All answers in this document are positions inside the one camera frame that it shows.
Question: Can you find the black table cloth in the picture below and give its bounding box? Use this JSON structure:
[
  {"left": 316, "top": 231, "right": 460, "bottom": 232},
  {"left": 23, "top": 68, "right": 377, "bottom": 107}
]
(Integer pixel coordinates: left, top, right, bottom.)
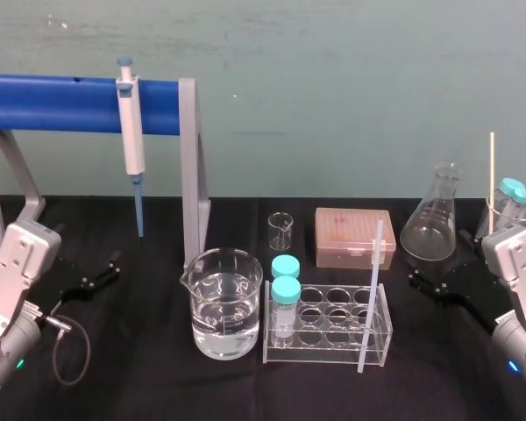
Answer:
[{"left": 0, "top": 194, "right": 526, "bottom": 421}]

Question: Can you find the clear acrylic tube rack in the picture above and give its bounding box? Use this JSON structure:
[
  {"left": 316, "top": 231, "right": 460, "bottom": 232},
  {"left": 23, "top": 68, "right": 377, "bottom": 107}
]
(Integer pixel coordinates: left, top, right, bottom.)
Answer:
[{"left": 261, "top": 282, "right": 395, "bottom": 367}]

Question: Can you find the glass beaker holding tubes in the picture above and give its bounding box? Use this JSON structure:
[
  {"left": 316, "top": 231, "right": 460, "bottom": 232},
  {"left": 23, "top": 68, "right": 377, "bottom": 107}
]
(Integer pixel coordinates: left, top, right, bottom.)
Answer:
[{"left": 474, "top": 192, "right": 526, "bottom": 253}]

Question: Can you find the clear glass conical flask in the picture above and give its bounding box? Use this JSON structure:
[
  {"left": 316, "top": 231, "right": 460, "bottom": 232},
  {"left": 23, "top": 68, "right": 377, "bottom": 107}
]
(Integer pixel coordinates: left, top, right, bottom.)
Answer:
[{"left": 399, "top": 161, "right": 462, "bottom": 263}]

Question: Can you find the white and blue pipette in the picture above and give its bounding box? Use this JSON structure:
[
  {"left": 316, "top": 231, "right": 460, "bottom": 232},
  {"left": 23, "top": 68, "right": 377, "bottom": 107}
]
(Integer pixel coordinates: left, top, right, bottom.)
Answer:
[{"left": 115, "top": 55, "right": 147, "bottom": 239}]

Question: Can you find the blue stand bar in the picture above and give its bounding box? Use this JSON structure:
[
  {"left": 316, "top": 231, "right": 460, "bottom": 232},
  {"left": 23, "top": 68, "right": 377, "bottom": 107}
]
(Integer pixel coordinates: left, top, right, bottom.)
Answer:
[{"left": 0, "top": 73, "right": 181, "bottom": 135}]

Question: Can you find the slanted grey stand frame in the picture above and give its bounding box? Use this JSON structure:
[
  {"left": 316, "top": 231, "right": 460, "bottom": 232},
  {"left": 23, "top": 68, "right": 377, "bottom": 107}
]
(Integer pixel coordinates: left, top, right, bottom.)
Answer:
[{"left": 0, "top": 125, "right": 47, "bottom": 264}]

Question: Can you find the tall grey stand frame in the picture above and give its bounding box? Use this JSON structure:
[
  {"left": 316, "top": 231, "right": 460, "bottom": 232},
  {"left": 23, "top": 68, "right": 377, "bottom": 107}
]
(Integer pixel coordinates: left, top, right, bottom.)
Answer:
[{"left": 177, "top": 77, "right": 212, "bottom": 269}]

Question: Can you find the pink pipette tip box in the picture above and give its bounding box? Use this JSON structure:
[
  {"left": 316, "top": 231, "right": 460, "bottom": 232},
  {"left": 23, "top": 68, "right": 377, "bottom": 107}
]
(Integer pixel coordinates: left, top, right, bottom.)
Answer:
[{"left": 313, "top": 206, "right": 398, "bottom": 270}]

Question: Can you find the teal capped sample tube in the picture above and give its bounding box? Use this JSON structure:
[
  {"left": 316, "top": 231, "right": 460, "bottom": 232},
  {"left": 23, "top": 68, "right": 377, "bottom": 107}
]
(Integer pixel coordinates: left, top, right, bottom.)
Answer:
[
  {"left": 270, "top": 254, "right": 301, "bottom": 282},
  {"left": 270, "top": 275, "right": 302, "bottom": 348}
]

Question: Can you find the translucent white stirring rod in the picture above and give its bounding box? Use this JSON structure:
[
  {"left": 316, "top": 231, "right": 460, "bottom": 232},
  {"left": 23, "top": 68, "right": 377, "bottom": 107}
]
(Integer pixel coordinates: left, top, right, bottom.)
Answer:
[{"left": 356, "top": 219, "right": 386, "bottom": 375}]

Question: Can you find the small empty glass beaker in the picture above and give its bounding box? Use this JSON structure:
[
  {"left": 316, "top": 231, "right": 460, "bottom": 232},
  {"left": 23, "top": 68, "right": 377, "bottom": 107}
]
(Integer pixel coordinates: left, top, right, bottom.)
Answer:
[{"left": 267, "top": 211, "right": 296, "bottom": 252}]

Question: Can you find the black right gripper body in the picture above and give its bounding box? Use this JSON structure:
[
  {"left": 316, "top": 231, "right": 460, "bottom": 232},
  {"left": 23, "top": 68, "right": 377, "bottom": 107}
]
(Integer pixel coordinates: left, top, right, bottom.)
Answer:
[{"left": 444, "top": 257, "right": 504, "bottom": 339}]

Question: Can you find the thin dark gripper cable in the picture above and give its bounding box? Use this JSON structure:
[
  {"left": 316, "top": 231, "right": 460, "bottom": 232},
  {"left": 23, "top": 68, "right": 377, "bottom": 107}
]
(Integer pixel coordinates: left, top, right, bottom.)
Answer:
[{"left": 38, "top": 314, "right": 92, "bottom": 388}]

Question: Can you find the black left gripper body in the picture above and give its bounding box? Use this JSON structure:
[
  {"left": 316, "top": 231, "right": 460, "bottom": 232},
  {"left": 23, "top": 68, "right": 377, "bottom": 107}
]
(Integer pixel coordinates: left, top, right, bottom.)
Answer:
[{"left": 34, "top": 257, "right": 93, "bottom": 324}]

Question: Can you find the thin wooden stick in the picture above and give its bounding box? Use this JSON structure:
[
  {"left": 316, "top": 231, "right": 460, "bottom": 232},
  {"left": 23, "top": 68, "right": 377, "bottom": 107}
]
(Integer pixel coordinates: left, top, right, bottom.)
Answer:
[{"left": 486, "top": 132, "right": 496, "bottom": 237}]

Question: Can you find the large glass beaker with water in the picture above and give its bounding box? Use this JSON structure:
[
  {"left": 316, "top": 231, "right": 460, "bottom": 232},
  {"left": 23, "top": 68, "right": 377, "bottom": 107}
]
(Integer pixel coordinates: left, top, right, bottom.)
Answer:
[{"left": 179, "top": 246, "right": 265, "bottom": 361}]

